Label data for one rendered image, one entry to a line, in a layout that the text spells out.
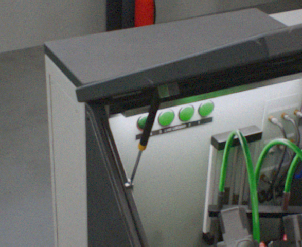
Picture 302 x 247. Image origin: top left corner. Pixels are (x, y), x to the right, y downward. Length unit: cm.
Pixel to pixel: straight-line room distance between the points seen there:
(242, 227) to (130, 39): 73
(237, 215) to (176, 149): 48
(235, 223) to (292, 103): 68
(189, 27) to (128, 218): 66
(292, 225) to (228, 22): 72
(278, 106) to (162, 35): 38
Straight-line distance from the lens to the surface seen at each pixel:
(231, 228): 134
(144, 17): 535
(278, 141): 169
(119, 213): 158
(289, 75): 186
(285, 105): 194
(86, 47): 181
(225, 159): 176
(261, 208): 190
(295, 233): 154
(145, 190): 181
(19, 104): 474
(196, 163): 185
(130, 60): 173
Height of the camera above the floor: 221
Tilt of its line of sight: 30 degrees down
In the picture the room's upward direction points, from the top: 2 degrees clockwise
